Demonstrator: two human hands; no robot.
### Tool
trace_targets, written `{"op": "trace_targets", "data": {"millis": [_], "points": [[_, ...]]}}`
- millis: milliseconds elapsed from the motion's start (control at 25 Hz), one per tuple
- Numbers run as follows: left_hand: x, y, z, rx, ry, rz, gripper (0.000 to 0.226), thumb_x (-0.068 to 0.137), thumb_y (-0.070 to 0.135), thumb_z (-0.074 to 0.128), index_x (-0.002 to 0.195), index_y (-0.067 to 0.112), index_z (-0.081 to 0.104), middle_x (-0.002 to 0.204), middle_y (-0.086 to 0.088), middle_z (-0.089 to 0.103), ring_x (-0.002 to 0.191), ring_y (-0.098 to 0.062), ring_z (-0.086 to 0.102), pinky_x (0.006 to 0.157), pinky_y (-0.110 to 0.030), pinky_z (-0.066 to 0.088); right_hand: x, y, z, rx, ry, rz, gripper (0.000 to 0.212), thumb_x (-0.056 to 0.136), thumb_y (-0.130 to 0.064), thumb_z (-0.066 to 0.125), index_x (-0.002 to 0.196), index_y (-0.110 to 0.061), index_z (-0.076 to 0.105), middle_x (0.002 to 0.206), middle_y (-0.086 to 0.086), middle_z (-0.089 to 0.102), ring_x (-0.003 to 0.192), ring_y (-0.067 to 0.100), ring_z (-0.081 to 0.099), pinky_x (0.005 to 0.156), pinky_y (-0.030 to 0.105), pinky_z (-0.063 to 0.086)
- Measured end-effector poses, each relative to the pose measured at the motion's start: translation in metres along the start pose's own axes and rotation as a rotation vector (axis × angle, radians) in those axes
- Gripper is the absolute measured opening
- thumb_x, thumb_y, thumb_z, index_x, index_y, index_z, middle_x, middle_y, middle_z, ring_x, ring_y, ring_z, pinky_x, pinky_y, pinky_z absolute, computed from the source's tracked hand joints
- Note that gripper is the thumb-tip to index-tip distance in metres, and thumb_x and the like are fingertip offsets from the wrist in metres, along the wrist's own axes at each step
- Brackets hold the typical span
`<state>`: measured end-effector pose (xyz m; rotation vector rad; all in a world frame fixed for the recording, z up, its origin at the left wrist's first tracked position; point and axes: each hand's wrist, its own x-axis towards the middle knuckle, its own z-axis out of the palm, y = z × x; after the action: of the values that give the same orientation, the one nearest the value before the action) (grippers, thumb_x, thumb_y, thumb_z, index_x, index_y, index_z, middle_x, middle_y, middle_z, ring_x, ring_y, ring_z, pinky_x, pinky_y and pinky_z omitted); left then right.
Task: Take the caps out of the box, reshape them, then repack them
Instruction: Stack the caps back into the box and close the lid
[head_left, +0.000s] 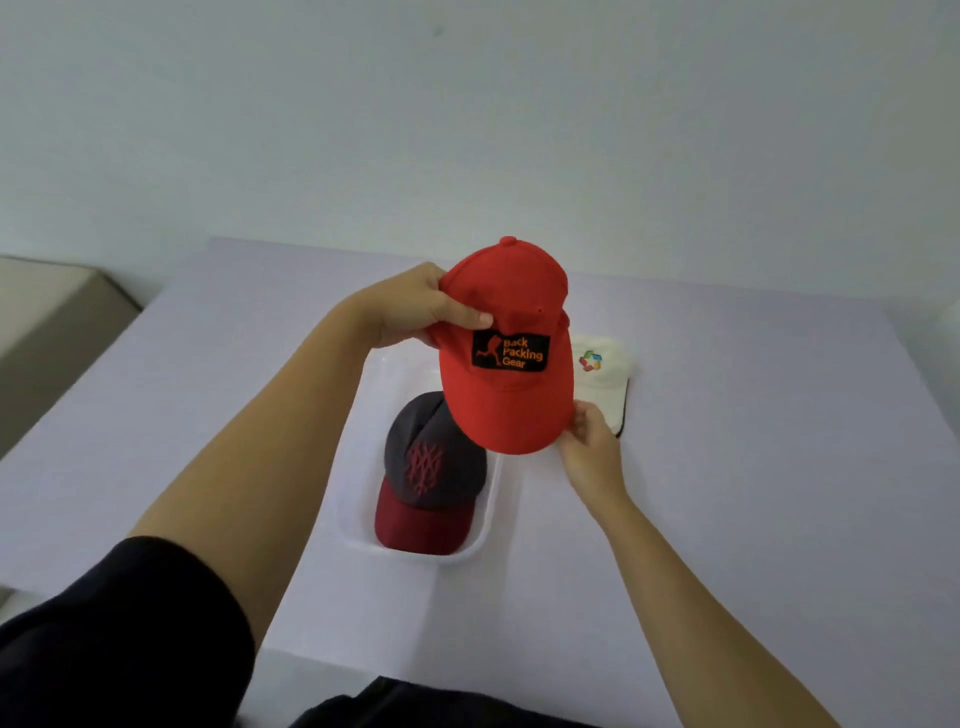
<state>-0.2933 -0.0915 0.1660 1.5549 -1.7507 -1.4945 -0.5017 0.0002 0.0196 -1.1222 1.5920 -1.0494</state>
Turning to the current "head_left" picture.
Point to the person's left forearm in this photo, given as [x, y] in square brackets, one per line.
[270, 465]

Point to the clear plastic container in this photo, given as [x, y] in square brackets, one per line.
[487, 517]

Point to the person's right forearm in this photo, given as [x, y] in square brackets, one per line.
[697, 622]

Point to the person's left hand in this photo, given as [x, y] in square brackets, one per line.
[409, 304]

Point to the dark grey and maroon cap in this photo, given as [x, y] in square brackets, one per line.
[427, 517]

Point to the person's black left sleeve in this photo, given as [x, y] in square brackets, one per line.
[112, 645]

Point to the red cap with black patch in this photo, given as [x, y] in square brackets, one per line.
[506, 405]

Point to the white cap with colourful logo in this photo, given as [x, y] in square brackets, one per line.
[600, 375]

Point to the person's black trousers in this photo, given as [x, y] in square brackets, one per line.
[420, 709]

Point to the beige sofa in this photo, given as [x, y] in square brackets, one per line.
[52, 330]

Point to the person's right hand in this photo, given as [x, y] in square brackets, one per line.
[596, 457]

